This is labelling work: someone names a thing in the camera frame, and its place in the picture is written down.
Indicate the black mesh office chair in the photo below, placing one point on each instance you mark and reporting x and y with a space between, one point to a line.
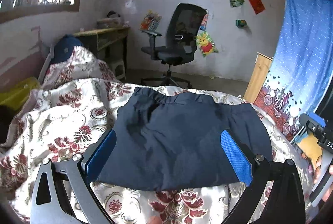
180 43

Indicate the floral white red bedspread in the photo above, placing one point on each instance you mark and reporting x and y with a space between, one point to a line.
77 102

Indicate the yellow green bag by bed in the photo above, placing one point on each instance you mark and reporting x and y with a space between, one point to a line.
16 97

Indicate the small white plastic stool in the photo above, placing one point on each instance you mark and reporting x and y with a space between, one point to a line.
118 68

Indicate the dark navy padded jacket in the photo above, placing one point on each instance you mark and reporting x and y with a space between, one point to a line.
174 142

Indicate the blue cartoon wardrobe curtain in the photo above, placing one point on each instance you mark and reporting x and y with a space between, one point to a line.
301 70

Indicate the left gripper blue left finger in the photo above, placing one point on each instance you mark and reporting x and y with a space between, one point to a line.
50 203

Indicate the dark blue pillow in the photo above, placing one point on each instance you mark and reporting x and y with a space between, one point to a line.
64 48

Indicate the light wooden cabinet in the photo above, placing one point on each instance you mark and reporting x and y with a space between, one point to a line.
260 71

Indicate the Winnie the Pooh poster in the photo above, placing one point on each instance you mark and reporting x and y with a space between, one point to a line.
205 43

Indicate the green hanging wall basket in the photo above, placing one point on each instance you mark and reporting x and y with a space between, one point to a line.
241 23

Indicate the person's right hand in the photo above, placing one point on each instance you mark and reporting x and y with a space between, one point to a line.
317 173

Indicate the wooden desk with shelf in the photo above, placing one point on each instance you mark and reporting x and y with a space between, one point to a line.
108 44

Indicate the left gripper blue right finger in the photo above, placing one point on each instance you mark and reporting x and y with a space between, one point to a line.
285 203

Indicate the colourful cartoon poster left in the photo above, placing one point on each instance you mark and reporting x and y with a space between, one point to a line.
150 21

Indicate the yellow folded fabric in wardrobe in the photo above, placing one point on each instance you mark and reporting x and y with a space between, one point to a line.
310 149

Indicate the red paper wall square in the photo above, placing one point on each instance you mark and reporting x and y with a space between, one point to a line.
257 6

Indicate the anime character poster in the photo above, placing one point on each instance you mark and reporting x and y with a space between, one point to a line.
203 25

